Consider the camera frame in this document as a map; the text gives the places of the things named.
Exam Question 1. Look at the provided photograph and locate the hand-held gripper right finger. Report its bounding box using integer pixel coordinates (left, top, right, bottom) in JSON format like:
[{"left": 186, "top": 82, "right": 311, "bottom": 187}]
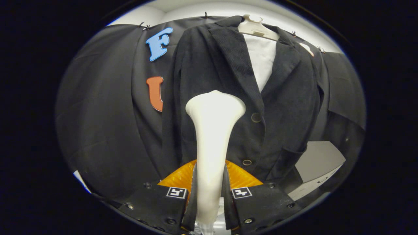
[{"left": 224, "top": 160, "right": 302, "bottom": 234}]

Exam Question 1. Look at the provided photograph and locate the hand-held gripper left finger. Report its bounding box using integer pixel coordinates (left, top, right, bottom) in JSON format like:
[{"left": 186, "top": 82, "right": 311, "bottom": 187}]
[{"left": 118, "top": 160, "right": 198, "bottom": 234}]

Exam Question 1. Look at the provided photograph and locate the white garment steamer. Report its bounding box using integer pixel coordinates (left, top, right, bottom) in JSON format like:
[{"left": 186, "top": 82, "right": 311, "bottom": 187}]
[{"left": 185, "top": 90, "right": 246, "bottom": 234}]

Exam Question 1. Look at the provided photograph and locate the black suit jacket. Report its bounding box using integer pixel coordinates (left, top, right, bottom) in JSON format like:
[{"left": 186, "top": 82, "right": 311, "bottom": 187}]
[{"left": 162, "top": 16, "right": 325, "bottom": 183}]

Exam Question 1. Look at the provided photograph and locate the white shirt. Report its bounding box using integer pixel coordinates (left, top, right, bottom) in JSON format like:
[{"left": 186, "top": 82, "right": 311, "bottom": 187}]
[{"left": 243, "top": 33, "right": 278, "bottom": 93}]

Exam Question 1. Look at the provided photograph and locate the white clothes hanger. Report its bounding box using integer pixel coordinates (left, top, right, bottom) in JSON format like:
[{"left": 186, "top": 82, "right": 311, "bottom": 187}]
[{"left": 238, "top": 14, "right": 281, "bottom": 41}]

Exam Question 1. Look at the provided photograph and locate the grey cabinet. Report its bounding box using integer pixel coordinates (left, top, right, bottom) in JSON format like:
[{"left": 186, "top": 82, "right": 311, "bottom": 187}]
[{"left": 287, "top": 141, "right": 346, "bottom": 201}]

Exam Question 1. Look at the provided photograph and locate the black backdrop cloth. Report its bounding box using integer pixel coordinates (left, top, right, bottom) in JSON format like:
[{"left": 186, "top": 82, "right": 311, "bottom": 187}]
[{"left": 55, "top": 16, "right": 366, "bottom": 201}]

